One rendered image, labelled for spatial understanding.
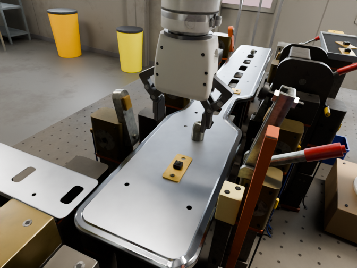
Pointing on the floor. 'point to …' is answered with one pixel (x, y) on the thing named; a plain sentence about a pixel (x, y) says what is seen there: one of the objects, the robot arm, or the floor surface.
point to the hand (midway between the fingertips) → (181, 118)
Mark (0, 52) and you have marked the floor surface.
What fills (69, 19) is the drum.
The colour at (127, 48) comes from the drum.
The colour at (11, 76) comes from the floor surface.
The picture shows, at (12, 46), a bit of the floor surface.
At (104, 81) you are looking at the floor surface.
